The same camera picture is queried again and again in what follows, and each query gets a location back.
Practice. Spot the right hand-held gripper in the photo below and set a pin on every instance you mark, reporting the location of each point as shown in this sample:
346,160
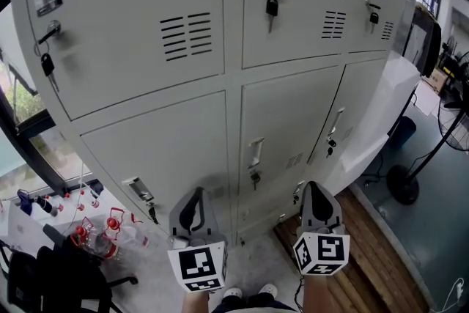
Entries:
329,249

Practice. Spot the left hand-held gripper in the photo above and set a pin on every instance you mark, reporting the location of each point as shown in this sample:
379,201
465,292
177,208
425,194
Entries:
198,264

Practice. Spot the person's left forearm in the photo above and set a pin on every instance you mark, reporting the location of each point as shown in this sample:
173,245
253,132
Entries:
197,304

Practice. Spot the person's right forearm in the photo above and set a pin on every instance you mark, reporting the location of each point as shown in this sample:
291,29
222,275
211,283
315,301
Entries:
317,295

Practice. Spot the wooden slat platform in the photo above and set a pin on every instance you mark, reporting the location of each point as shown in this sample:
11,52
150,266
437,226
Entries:
366,267

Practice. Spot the person's left white shoe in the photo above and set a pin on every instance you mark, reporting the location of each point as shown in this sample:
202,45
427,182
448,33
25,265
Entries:
232,292

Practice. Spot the person's white shoe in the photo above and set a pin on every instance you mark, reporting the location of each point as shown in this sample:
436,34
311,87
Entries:
268,289
232,292

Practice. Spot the person's right white shoe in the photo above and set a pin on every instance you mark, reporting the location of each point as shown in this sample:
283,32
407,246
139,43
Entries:
268,289

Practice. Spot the person's dark trousers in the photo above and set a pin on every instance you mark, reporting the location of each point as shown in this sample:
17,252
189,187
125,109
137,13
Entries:
253,304

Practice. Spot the dark blue bin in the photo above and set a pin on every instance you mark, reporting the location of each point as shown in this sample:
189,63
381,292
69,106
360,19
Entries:
403,130

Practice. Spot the row of small water bottles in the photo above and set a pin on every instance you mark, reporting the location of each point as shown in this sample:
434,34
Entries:
80,207

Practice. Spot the large white box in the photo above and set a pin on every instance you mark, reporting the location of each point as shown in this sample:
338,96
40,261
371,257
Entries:
384,102

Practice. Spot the black office chair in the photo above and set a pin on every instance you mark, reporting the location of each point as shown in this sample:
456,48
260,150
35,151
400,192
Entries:
66,278

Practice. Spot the black flask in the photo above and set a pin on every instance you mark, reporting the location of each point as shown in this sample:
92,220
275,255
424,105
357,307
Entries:
45,205

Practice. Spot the white floor sheet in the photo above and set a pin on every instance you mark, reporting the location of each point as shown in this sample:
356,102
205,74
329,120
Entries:
427,99

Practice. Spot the blue cloth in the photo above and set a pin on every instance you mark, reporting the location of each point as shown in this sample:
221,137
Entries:
25,199

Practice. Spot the black framed glass window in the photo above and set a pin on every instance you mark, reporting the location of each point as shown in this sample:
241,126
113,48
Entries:
36,143

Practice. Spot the brown cardboard box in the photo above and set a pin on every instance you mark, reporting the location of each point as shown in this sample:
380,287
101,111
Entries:
439,80

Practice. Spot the black hanging jacket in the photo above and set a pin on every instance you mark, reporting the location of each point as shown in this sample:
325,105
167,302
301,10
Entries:
428,44

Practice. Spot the black pedestal fan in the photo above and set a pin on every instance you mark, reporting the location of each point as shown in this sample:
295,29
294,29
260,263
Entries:
403,187

